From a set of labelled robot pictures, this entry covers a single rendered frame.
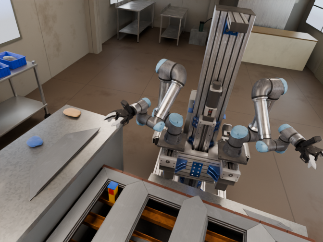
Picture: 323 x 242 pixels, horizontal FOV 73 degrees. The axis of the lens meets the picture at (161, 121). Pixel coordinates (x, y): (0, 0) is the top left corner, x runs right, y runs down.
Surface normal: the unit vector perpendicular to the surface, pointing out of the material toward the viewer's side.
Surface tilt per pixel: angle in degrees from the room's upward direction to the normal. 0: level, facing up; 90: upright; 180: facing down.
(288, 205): 0
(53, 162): 0
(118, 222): 0
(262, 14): 90
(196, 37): 90
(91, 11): 90
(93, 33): 90
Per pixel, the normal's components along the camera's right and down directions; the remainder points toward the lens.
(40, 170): 0.10, -0.80
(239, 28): -0.19, 0.57
